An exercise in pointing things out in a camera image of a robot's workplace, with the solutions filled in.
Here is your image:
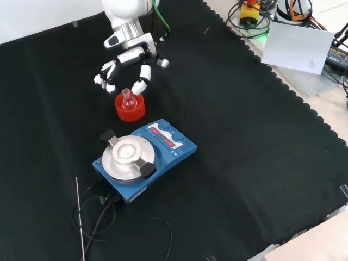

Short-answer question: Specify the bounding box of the orange cable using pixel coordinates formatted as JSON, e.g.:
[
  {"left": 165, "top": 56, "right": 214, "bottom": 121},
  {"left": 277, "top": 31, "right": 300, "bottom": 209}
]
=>
[{"left": 287, "top": 0, "right": 328, "bottom": 31}]

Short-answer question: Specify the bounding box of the black heater cable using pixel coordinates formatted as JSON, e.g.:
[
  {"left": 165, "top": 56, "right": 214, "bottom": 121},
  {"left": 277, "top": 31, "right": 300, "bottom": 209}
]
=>
[{"left": 71, "top": 184, "right": 173, "bottom": 261}]

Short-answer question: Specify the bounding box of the clear glass round-bottom flask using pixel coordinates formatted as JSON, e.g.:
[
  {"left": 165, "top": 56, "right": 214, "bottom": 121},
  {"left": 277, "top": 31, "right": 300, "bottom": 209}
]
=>
[{"left": 121, "top": 88, "right": 138, "bottom": 111}]

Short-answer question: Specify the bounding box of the red ribbed flask ring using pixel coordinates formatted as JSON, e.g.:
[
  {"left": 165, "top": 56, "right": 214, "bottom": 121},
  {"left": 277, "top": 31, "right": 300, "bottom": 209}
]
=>
[{"left": 114, "top": 92, "right": 146, "bottom": 122}]

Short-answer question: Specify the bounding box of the black bench cloth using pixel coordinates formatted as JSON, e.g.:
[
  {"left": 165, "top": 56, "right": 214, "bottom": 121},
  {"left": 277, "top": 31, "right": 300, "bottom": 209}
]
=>
[{"left": 0, "top": 0, "right": 348, "bottom": 261}]

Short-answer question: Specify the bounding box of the blue base heater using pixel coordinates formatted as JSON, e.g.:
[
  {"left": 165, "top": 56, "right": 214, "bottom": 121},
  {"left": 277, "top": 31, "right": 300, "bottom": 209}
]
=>
[{"left": 91, "top": 118, "right": 198, "bottom": 207}]

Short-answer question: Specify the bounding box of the green cable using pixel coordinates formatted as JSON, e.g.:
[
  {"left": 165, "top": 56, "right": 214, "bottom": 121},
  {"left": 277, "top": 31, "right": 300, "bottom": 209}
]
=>
[{"left": 151, "top": 0, "right": 171, "bottom": 42}]

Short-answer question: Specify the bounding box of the yellow stop button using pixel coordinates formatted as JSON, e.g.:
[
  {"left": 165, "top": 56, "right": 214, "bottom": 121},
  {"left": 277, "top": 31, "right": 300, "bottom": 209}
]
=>
[{"left": 240, "top": 0, "right": 263, "bottom": 27}]

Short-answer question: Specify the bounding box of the thin metal probe rod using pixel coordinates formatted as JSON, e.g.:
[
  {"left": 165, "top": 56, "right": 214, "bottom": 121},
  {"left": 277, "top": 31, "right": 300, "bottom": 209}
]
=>
[{"left": 75, "top": 176, "right": 86, "bottom": 260}]

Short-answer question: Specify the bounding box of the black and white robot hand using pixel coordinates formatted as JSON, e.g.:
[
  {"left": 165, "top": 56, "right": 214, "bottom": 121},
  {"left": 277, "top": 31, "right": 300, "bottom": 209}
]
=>
[{"left": 94, "top": 32, "right": 158, "bottom": 95}]

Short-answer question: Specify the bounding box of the pale board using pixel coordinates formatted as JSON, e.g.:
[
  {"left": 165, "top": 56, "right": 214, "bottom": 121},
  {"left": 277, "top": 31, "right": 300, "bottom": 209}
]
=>
[{"left": 260, "top": 21, "right": 336, "bottom": 76}]

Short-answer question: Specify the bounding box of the black power adapter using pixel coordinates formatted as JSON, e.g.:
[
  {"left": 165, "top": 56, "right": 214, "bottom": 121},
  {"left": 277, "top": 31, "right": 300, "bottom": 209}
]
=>
[{"left": 324, "top": 44, "right": 348, "bottom": 71}]

